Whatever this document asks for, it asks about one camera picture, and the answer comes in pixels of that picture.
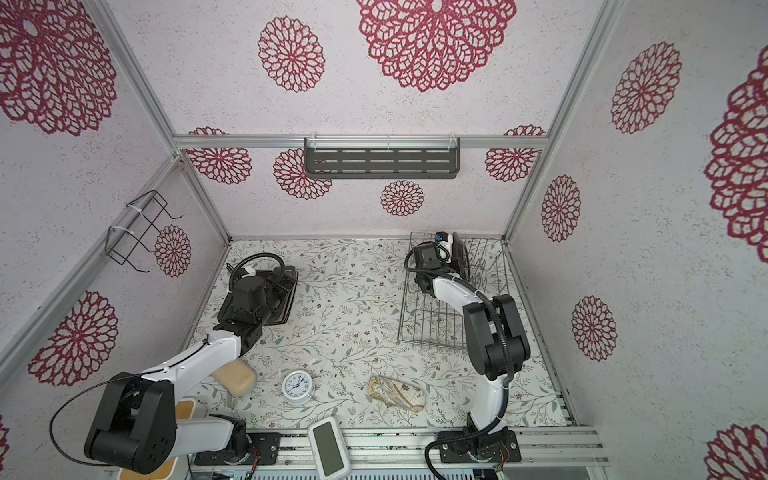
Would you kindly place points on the black round plate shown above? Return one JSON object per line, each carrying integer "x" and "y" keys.
{"x": 460, "y": 261}

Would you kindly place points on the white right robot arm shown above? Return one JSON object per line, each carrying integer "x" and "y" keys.
{"x": 496, "y": 342}

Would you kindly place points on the small white alarm clock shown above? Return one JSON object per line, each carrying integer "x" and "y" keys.
{"x": 297, "y": 387}

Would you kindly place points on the yellow sponge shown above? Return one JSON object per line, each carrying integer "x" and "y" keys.
{"x": 237, "y": 377}

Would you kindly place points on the grey wall shelf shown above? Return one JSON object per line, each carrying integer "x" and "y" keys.
{"x": 382, "y": 160}

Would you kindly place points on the clear plastic bag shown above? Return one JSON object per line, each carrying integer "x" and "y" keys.
{"x": 396, "y": 393}

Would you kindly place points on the black plate yellow rim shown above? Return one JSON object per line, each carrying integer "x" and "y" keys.
{"x": 284, "y": 293}

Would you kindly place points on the chrome wire dish rack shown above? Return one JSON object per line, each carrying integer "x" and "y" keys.
{"x": 437, "y": 320}

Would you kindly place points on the white digital scale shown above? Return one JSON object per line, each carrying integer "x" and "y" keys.
{"x": 329, "y": 450}

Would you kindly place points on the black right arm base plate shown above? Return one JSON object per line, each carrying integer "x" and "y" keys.
{"x": 498, "y": 447}

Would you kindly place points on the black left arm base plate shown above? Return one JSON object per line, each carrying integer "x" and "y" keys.
{"x": 247, "y": 449}

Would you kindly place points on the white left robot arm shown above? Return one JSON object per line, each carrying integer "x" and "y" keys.
{"x": 135, "y": 426}

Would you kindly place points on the black wire wall basket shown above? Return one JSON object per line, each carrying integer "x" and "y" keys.
{"x": 144, "y": 212}

